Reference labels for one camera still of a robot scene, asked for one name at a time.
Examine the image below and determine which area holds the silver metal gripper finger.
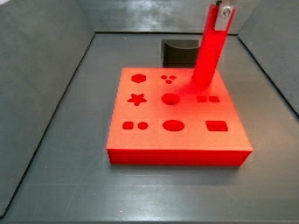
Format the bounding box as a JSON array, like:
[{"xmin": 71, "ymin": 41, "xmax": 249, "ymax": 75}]
[{"xmin": 214, "ymin": 0, "xmax": 237, "ymax": 31}]

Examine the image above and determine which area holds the red arch peg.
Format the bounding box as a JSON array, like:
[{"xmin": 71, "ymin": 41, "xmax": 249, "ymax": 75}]
[{"xmin": 193, "ymin": 4, "xmax": 235, "ymax": 89}]

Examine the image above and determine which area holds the red shape sorter block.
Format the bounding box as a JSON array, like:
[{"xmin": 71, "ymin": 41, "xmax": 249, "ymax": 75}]
[{"xmin": 107, "ymin": 67, "xmax": 253, "ymax": 166}]

